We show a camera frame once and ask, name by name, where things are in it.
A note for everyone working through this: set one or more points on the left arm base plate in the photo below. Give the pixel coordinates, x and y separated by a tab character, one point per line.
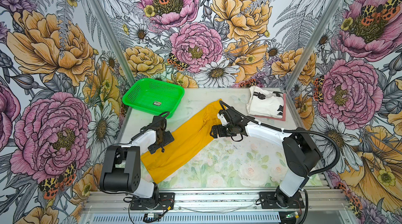
160	201

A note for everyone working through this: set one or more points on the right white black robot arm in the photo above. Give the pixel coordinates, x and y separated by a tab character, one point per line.
301	152

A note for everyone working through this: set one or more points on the white black folded t-shirt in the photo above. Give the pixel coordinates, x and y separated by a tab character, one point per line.
254	90

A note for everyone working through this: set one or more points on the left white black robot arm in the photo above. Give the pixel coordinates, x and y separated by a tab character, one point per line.
121	172

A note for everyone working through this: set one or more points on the green plastic basket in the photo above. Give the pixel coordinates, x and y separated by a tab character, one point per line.
154	97

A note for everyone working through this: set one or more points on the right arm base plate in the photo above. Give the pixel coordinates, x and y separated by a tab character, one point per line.
274	200

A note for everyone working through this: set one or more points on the yellow t-shirt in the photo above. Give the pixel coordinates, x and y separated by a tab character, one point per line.
189	139

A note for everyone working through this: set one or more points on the aluminium corner post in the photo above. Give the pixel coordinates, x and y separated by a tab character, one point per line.
97	7
327	14

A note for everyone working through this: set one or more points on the left aluminium corner post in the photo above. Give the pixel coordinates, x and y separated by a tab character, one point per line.
97	7

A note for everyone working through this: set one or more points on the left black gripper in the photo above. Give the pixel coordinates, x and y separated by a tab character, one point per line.
168	139

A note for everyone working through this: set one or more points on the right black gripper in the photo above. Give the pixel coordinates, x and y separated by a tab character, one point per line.
220	132

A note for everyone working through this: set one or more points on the white vented cable duct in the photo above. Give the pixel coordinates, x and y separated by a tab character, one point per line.
190	218

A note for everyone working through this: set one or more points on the aluminium front rail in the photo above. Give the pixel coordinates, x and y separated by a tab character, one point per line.
218	199

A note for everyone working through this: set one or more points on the pink folded t-shirt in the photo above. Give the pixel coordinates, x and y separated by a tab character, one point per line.
284	111

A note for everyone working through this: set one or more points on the right aluminium corner post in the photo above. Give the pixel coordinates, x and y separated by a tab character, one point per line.
327	14

